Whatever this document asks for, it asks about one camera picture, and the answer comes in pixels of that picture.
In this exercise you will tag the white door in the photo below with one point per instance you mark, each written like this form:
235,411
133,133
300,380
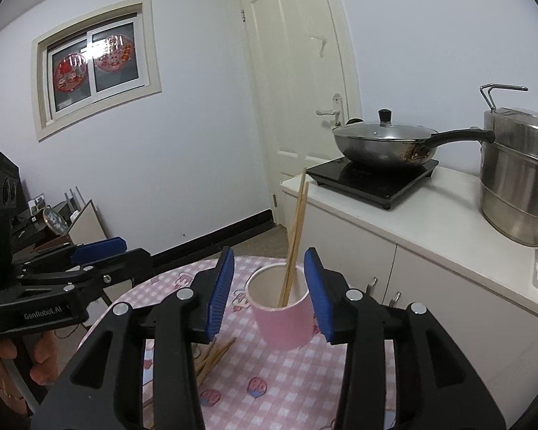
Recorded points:
291,98

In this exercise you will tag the pink checked bear tablecloth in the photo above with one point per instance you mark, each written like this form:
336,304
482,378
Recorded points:
269,380

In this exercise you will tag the small photo frame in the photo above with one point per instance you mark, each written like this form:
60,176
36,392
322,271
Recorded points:
36,204

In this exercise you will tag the stainless steel steamer pot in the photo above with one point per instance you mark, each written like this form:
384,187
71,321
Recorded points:
515,179

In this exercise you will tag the person's left hand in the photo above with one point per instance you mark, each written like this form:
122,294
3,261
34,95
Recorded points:
45,358

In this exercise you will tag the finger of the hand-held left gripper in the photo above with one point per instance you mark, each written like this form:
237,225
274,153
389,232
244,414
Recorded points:
98,251
116,265

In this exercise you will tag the light wooden board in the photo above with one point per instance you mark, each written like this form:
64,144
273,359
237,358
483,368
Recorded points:
87,224

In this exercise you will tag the bunch of wooden chopsticks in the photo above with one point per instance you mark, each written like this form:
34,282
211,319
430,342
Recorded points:
215,358

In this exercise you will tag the glass wok lid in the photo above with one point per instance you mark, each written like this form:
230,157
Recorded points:
385,131

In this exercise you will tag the white counter cabinet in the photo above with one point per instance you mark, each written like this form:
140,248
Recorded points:
430,219

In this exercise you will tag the red round window decoration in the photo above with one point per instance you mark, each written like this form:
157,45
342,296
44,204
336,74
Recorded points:
112,53
71,72

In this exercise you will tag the pink cup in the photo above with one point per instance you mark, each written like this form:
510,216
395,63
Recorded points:
278,327

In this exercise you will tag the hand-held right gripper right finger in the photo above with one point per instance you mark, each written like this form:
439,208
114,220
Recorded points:
318,295

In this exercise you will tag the round table clock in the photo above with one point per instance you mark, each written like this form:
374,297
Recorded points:
55,221

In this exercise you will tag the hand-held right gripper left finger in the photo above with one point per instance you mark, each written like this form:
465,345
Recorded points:
219,295

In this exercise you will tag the single bamboo chopstick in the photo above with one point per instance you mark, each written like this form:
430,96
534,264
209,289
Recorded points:
297,216

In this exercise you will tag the black induction cooker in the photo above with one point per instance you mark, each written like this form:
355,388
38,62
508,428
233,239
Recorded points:
372,186

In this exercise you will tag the white door hook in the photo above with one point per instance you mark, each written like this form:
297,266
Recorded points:
321,44

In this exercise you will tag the white framed window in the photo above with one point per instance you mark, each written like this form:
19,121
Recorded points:
116,79

